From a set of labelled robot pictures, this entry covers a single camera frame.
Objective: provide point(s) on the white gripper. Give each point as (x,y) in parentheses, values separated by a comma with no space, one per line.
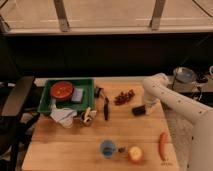
(151,108)

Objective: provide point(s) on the black eraser block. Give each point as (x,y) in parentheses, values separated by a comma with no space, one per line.
(139,110)

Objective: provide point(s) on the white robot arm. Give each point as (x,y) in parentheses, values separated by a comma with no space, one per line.
(200,115)

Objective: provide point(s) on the bunch of red grapes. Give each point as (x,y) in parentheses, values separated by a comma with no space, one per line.
(124,97)

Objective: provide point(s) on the orange carrot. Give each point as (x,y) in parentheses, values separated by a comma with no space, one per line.
(162,142)

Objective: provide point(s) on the metal pot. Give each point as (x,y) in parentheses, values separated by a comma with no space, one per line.
(183,77)

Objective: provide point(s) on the blue cup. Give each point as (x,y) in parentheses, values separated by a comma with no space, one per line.
(107,148)

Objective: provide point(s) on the banana in cup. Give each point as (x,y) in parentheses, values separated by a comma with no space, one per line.
(88,116)

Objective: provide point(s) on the grey sponge in tray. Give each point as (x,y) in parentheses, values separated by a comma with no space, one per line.
(77,95)

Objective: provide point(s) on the white crumpled cloth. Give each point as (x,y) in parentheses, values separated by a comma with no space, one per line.
(63,116)

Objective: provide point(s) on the red bowl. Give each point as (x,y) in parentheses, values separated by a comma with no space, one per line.
(62,90)

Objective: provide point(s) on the green plastic tray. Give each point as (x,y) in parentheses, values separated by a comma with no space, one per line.
(86,84)

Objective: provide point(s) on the black office chair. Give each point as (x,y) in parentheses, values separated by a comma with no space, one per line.
(12,130)

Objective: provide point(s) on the black handled knife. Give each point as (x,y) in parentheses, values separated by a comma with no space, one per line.
(106,103)

